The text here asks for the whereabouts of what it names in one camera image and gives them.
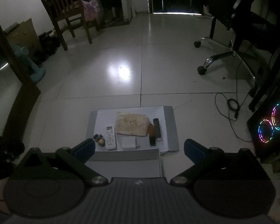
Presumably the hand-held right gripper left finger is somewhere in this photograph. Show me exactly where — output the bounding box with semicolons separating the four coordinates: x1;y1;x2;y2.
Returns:
11;139;108;188

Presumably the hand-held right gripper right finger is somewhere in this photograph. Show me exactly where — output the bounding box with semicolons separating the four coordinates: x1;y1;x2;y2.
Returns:
169;139;271;188

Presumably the small round figurine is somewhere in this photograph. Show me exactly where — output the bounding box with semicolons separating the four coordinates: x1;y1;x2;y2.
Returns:
93;133;106;147

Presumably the white remote control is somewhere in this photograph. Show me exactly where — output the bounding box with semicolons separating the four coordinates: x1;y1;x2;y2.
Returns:
106;126;117;151

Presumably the white box lid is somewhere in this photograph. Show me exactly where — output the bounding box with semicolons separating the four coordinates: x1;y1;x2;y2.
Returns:
85;106;180;155

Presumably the grey cardboard box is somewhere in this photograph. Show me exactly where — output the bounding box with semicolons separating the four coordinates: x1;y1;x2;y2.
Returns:
85;148;165;178

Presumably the black cylindrical case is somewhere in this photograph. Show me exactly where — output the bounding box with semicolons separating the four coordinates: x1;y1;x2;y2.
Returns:
153;118;162;143

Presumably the white charger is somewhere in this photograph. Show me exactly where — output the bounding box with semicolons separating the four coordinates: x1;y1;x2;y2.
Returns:
121;137;140;150

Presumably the amber glass bottle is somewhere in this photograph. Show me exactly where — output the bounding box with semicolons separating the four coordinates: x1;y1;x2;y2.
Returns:
147;123;157;146

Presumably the beige bear-print tissue pack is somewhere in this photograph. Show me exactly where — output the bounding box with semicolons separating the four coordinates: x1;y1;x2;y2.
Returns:
114;113;152;137

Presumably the computer case with coloured fans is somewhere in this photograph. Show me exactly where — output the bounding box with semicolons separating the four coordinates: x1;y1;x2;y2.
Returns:
247;84;280;159

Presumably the dark wooden cabinet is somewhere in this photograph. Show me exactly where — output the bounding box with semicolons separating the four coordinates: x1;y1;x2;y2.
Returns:
0;0;41;145

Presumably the teal fan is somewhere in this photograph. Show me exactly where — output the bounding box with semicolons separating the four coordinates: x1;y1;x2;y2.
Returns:
12;43;46;83

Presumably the pile of dark shoes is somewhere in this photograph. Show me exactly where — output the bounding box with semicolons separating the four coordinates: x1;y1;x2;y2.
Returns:
37;30;61;60

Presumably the brown cardboard box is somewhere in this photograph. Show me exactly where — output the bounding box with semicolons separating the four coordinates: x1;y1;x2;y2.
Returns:
3;18;42;54

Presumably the wooden chair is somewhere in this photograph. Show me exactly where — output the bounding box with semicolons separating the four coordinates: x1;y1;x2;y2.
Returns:
33;0;99;51

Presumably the pink cloth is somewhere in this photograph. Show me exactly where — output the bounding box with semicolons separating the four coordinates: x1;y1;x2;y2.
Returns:
81;0;99;21

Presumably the office chair with chrome base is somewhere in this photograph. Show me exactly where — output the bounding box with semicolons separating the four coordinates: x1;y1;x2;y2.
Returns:
202;0;280;112

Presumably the white open cabinet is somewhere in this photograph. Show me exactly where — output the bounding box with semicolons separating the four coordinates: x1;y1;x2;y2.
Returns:
87;0;133;26

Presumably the black cable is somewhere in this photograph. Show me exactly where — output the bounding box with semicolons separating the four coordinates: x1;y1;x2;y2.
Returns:
215;40;259;143

